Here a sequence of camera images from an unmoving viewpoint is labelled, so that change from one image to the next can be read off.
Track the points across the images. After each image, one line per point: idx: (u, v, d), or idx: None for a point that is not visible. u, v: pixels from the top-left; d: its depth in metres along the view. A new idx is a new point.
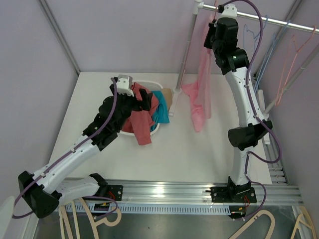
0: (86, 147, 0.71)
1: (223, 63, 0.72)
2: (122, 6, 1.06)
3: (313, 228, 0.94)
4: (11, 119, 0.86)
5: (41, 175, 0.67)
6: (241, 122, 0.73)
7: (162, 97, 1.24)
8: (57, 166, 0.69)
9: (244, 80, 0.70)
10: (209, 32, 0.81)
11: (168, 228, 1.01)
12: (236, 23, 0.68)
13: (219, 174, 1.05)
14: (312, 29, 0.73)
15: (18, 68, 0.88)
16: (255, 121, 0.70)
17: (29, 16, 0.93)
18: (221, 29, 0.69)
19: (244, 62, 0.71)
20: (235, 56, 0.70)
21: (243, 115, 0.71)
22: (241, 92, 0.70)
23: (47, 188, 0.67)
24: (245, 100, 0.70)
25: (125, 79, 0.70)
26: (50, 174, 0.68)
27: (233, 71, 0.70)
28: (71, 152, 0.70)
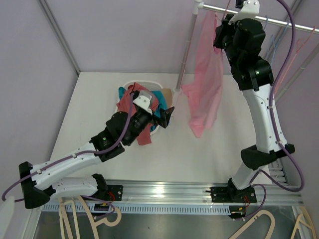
0: (88, 156, 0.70)
1: (243, 78, 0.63)
2: (122, 6, 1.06)
3: (313, 228, 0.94)
4: (11, 119, 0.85)
5: (37, 171, 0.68)
6: (260, 146, 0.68)
7: (162, 97, 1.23)
8: (54, 166, 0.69)
9: (267, 101, 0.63)
10: (221, 30, 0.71)
11: (168, 228, 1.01)
12: (264, 31, 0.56)
13: (219, 174, 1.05)
14: (312, 29, 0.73)
15: (18, 68, 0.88)
16: (277, 148, 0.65)
17: (29, 16, 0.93)
18: (244, 37, 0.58)
19: (267, 77, 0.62)
20: (257, 70, 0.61)
21: (265, 140, 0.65)
22: (263, 115, 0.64)
23: (39, 185, 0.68)
24: (268, 124, 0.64)
25: (145, 99, 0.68)
26: (46, 173, 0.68)
27: (255, 91, 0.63)
28: (72, 157, 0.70)
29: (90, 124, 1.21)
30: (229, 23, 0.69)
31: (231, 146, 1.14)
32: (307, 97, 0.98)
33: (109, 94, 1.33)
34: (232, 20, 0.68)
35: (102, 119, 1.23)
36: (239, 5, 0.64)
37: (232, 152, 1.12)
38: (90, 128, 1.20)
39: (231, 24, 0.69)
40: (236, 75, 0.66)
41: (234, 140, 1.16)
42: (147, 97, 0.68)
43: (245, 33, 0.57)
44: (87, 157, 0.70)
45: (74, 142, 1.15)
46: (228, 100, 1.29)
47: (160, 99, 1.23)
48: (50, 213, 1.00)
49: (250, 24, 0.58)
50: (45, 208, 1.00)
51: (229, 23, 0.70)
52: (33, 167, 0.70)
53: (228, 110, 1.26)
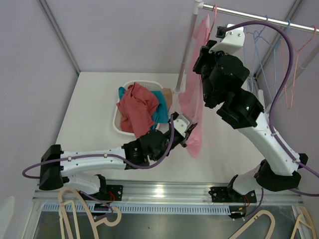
0: (118, 161, 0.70)
1: (237, 119, 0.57)
2: (122, 6, 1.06)
3: (313, 228, 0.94)
4: (11, 119, 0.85)
5: (68, 158, 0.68)
6: (280, 172, 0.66)
7: (161, 97, 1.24)
8: (83, 158, 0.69)
9: (269, 129, 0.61)
10: (200, 59, 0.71)
11: (168, 228, 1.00)
12: (246, 68, 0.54)
13: (219, 174, 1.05)
14: (313, 29, 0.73)
15: (18, 68, 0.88)
16: (295, 165, 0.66)
17: (29, 16, 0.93)
18: (230, 80, 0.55)
19: (258, 107, 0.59)
20: (248, 106, 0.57)
21: (283, 166, 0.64)
22: (271, 145, 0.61)
23: (64, 173, 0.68)
24: (280, 150, 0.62)
25: (184, 124, 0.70)
26: (75, 162, 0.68)
27: (254, 127, 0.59)
28: (102, 156, 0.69)
29: (90, 124, 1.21)
30: (210, 52, 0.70)
31: (230, 146, 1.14)
32: (307, 97, 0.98)
33: (109, 94, 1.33)
34: (212, 49, 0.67)
35: (101, 119, 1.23)
36: (221, 35, 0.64)
37: (232, 152, 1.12)
38: (89, 128, 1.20)
39: (211, 53, 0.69)
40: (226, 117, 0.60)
41: (233, 140, 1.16)
42: (185, 122, 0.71)
43: (231, 76, 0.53)
44: (118, 160, 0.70)
45: (74, 142, 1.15)
46: None
47: (160, 99, 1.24)
48: (50, 213, 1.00)
49: (231, 65, 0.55)
50: (45, 208, 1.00)
51: (209, 52, 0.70)
52: (64, 152, 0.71)
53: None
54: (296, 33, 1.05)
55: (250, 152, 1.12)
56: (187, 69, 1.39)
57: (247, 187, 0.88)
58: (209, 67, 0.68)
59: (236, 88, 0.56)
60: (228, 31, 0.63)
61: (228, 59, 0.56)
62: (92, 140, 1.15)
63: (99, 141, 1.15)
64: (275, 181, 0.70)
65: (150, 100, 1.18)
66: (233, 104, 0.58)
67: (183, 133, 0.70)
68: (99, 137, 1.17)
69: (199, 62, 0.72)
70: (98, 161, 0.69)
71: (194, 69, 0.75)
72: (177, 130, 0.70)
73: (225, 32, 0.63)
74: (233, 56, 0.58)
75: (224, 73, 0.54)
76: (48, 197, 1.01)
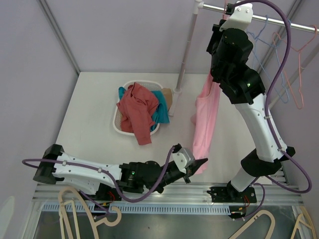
0: (109, 179, 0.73)
1: (235, 93, 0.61)
2: (122, 6, 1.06)
3: (313, 229, 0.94)
4: (11, 119, 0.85)
5: (63, 162, 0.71)
6: (262, 156, 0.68)
7: (161, 97, 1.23)
8: (78, 167, 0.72)
9: (263, 111, 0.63)
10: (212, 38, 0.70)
11: (168, 228, 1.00)
12: (251, 43, 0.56)
13: (219, 174, 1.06)
14: (314, 29, 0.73)
15: (19, 68, 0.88)
16: (279, 154, 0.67)
17: (29, 16, 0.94)
18: (232, 51, 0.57)
19: (259, 87, 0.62)
20: (248, 82, 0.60)
21: (267, 150, 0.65)
22: (261, 125, 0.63)
23: (55, 175, 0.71)
24: (268, 134, 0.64)
25: (183, 160, 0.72)
26: (67, 169, 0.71)
27: (250, 104, 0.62)
28: (96, 170, 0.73)
29: (90, 123, 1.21)
30: (220, 30, 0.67)
31: (229, 146, 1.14)
32: (307, 97, 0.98)
33: (109, 94, 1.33)
34: (222, 27, 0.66)
35: (101, 119, 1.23)
36: (230, 11, 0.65)
37: (231, 152, 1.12)
38: (89, 129, 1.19)
39: (221, 31, 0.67)
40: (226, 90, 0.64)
41: (233, 140, 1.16)
42: (185, 158, 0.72)
43: (232, 46, 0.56)
44: (108, 178, 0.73)
45: (74, 142, 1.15)
46: (227, 102, 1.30)
47: (160, 99, 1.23)
48: (50, 213, 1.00)
49: (236, 36, 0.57)
50: (45, 208, 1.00)
51: (220, 30, 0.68)
52: (63, 155, 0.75)
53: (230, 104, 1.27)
54: (296, 33, 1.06)
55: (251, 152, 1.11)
56: (187, 69, 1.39)
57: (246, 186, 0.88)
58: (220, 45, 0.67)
59: (238, 61, 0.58)
60: (236, 6, 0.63)
61: (236, 31, 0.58)
62: (92, 140, 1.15)
63: (100, 141, 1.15)
64: (258, 167, 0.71)
65: (150, 100, 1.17)
66: (235, 78, 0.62)
67: (182, 169, 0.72)
68: (99, 137, 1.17)
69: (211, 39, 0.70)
70: (90, 174, 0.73)
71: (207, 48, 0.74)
72: (177, 165, 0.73)
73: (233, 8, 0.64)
74: (242, 31, 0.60)
75: (227, 42, 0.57)
76: (48, 197, 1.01)
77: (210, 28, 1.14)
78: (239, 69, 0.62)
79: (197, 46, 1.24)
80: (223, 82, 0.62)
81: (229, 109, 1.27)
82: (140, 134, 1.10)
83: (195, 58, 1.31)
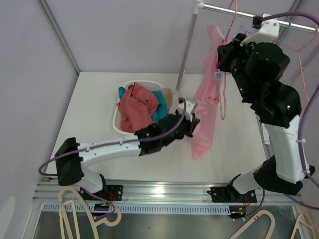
0: (134, 146, 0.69)
1: (272, 114, 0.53)
2: (122, 6, 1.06)
3: (313, 228, 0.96)
4: (11, 119, 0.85)
5: (85, 148, 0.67)
6: (284, 176, 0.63)
7: (161, 96, 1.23)
8: (101, 147, 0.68)
9: (297, 134, 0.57)
10: (231, 54, 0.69)
11: (168, 228, 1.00)
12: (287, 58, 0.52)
13: (218, 174, 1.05)
14: (314, 30, 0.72)
15: (18, 68, 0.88)
16: (302, 176, 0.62)
17: (29, 16, 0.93)
18: (266, 66, 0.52)
19: (296, 109, 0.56)
20: (288, 104, 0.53)
21: (291, 172, 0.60)
22: (291, 148, 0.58)
23: (84, 163, 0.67)
24: (296, 157, 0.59)
25: (191, 104, 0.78)
26: (92, 152, 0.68)
27: (286, 128, 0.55)
28: (118, 143, 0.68)
29: (90, 123, 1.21)
30: (241, 44, 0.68)
31: (229, 146, 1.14)
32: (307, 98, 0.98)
33: (109, 94, 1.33)
34: (244, 41, 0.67)
35: (102, 119, 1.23)
36: (257, 25, 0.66)
37: (232, 153, 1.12)
38: (90, 128, 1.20)
39: (242, 45, 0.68)
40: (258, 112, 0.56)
41: (234, 140, 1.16)
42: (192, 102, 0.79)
43: (266, 61, 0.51)
44: (132, 147, 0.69)
45: None
46: (227, 101, 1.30)
47: (159, 98, 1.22)
48: (50, 213, 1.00)
49: (268, 52, 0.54)
50: (45, 208, 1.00)
51: (240, 45, 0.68)
52: (80, 144, 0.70)
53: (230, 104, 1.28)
54: (297, 33, 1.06)
55: (250, 153, 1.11)
56: (187, 69, 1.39)
57: (246, 188, 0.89)
58: (242, 60, 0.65)
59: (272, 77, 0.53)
60: (265, 20, 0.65)
61: (269, 46, 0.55)
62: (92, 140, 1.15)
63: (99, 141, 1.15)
64: (275, 180, 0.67)
65: (150, 100, 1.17)
66: (269, 98, 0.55)
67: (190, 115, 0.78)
68: (99, 137, 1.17)
69: (228, 56, 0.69)
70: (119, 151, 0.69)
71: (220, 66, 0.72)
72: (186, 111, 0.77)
73: (261, 22, 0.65)
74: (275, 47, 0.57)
75: (259, 58, 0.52)
76: (48, 197, 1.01)
77: None
78: (273, 87, 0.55)
79: (197, 46, 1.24)
80: (256, 102, 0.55)
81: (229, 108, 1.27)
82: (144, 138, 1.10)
83: (195, 58, 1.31)
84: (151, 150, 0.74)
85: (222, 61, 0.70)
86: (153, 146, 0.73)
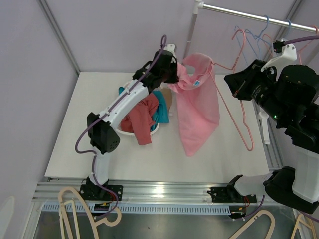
0: (139, 88, 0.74)
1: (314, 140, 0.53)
2: (122, 6, 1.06)
3: (313, 228, 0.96)
4: (10, 120, 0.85)
5: (106, 113, 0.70)
6: (302, 194, 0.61)
7: (161, 96, 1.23)
8: (117, 106, 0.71)
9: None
10: (250, 80, 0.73)
11: (168, 228, 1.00)
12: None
13: (219, 174, 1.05)
14: (314, 30, 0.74)
15: (18, 68, 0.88)
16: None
17: (29, 16, 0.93)
18: (301, 91, 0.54)
19: None
20: None
21: (313, 192, 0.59)
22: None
23: (112, 125, 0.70)
24: None
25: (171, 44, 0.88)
26: (113, 112, 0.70)
27: None
28: (127, 94, 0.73)
29: None
30: (261, 69, 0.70)
31: (229, 145, 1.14)
32: None
33: (109, 94, 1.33)
34: (265, 66, 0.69)
35: None
36: (278, 50, 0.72)
37: (232, 153, 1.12)
38: None
39: (263, 70, 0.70)
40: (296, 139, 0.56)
41: (234, 140, 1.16)
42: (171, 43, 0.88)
43: (299, 84, 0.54)
44: (139, 90, 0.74)
45: (74, 142, 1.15)
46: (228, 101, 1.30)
47: (160, 98, 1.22)
48: (50, 213, 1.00)
49: (299, 75, 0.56)
50: (45, 208, 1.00)
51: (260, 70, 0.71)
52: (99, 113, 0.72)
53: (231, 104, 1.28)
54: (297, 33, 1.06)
55: (250, 153, 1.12)
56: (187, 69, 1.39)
57: (247, 188, 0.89)
58: (265, 86, 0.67)
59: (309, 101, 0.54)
60: (286, 44, 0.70)
61: (300, 69, 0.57)
62: None
63: None
64: (289, 195, 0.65)
65: (150, 99, 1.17)
66: (306, 124, 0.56)
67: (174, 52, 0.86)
68: None
69: (249, 84, 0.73)
70: (134, 99, 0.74)
71: (239, 95, 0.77)
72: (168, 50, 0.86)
73: (283, 47, 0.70)
74: (305, 67, 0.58)
75: (290, 82, 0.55)
76: (48, 197, 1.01)
77: (210, 28, 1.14)
78: (309, 111, 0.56)
79: (197, 46, 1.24)
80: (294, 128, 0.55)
81: (229, 108, 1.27)
82: (143, 138, 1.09)
83: None
84: (156, 83, 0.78)
85: (240, 90, 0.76)
86: (155, 78, 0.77)
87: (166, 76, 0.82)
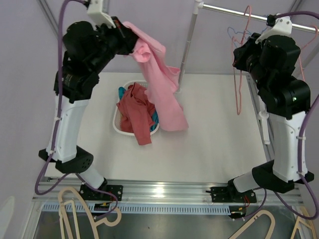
0: (69, 108, 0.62)
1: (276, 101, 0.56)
2: (122, 5, 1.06)
3: (313, 228, 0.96)
4: (11, 120, 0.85)
5: (51, 152, 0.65)
6: (278, 173, 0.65)
7: None
8: (58, 139, 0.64)
9: (298, 130, 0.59)
10: (246, 50, 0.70)
11: (168, 228, 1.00)
12: (297, 48, 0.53)
13: (219, 174, 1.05)
14: (314, 30, 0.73)
15: (18, 67, 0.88)
16: (296, 178, 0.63)
17: (29, 15, 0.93)
18: (276, 55, 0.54)
19: (304, 104, 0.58)
20: (295, 96, 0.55)
21: (286, 169, 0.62)
22: (290, 144, 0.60)
23: (65, 160, 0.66)
24: (293, 156, 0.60)
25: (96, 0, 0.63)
26: (58, 148, 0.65)
27: (287, 119, 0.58)
28: (59, 120, 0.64)
29: (90, 123, 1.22)
30: (256, 42, 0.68)
31: (229, 145, 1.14)
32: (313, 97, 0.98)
33: (109, 94, 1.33)
34: (259, 39, 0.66)
35: (102, 118, 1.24)
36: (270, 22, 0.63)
37: (232, 153, 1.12)
38: (90, 128, 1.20)
39: (257, 43, 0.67)
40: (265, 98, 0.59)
41: (234, 140, 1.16)
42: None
43: (275, 49, 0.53)
44: (70, 109, 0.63)
45: None
46: (228, 101, 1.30)
47: None
48: (50, 213, 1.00)
49: (279, 41, 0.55)
50: (45, 208, 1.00)
51: (255, 42, 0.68)
52: (47, 151, 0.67)
53: (230, 104, 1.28)
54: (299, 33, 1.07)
55: (250, 153, 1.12)
56: (187, 69, 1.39)
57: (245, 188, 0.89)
58: (256, 56, 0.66)
59: (283, 67, 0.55)
60: (279, 17, 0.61)
61: (281, 37, 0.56)
62: (92, 141, 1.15)
63: (99, 141, 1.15)
64: (269, 177, 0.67)
65: None
66: (276, 86, 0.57)
67: (101, 10, 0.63)
68: (99, 137, 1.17)
69: (244, 54, 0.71)
70: (72, 119, 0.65)
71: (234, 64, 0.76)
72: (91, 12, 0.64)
73: (276, 19, 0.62)
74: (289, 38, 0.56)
75: (270, 46, 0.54)
76: (48, 197, 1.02)
77: (211, 28, 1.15)
78: (283, 77, 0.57)
79: (197, 46, 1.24)
80: (263, 89, 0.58)
81: (229, 108, 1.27)
82: (143, 139, 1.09)
83: (195, 58, 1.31)
84: (87, 83, 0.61)
85: (238, 60, 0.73)
86: (83, 79, 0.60)
87: (99, 61, 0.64)
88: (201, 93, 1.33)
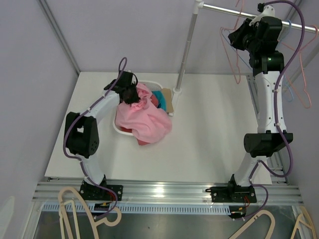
0: (113, 94, 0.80)
1: (255, 62, 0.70)
2: (122, 5, 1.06)
3: (313, 228, 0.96)
4: (11, 120, 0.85)
5: (87, 109, 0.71)
6: (259, 129, 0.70)
7: (161, 96, 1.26)
8: (96, 106, 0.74)
9: (274, 85, 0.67)
10: (242, 32, 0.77)
11: (168, 228, 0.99)
12: (281, 24, 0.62)
13: (219, 174, 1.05)
14: (314, 30, 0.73)
15: (18, 67, 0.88)
16: (275, 130, 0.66)
17: (29, 16, 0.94)
18: (262, 28, 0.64)
19: (279, 66, 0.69)
20: (270, 57, 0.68)
21: (264, 121, 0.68)
22: (266, 95, 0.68)
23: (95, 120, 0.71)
24: (270, 107, 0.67)
25: None
26: (94, 110, 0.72)
27: (264, 73, 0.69)
28: (103, 98, 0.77)
29: None
30: (250, 24, 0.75)
31: (229, 144, 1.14)
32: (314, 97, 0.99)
33: None
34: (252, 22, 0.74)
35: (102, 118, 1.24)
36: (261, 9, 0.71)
37: (232, 152, 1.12)
38: None
39: (250, 25, 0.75)
40: (251, 60, 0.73)
41: (234, 140, 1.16)
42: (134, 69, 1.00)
43: (262, 23, 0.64)
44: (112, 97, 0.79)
45: None
46: (227, 101, 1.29)
47: (160, 98, 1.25)
48: (49, 213, 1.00)
49: (269, 18, 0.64)
50: (45, 208, 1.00)
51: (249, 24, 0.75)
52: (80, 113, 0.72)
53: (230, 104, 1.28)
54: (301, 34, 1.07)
55: None
56: (187, 69, 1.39)
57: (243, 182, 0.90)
58: (250, 35, 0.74)
59: (267, 39, 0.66)
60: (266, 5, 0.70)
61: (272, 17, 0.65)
62: None
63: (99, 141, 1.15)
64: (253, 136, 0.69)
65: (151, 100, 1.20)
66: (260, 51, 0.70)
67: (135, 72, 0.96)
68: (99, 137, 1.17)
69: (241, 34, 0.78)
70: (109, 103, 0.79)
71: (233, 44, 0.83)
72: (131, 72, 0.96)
73: (265, 6, 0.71)
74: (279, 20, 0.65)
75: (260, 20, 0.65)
76: (48, 197, 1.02)
77: (211, 28, 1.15)
78: (269, 49, 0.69)
79: (197, 46, 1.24)
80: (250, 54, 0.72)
81: (229, 108, 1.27)
82: (143, 141, 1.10)
83: (195, 58, 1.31)
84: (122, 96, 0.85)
85: (235, 41, 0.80)
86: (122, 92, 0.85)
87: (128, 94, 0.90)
88: (201, 93, 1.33)
